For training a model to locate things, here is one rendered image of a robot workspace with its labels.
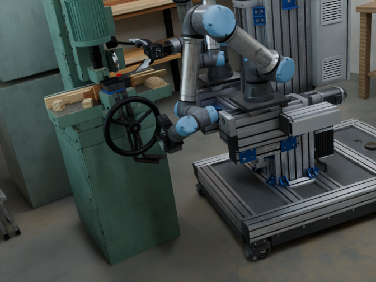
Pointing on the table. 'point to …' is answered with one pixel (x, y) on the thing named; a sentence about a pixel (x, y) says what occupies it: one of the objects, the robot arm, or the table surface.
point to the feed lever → (121, 43)
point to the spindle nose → (96, 57)
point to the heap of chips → (154, 82)
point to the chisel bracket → (97, 75)
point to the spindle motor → (88, 22)
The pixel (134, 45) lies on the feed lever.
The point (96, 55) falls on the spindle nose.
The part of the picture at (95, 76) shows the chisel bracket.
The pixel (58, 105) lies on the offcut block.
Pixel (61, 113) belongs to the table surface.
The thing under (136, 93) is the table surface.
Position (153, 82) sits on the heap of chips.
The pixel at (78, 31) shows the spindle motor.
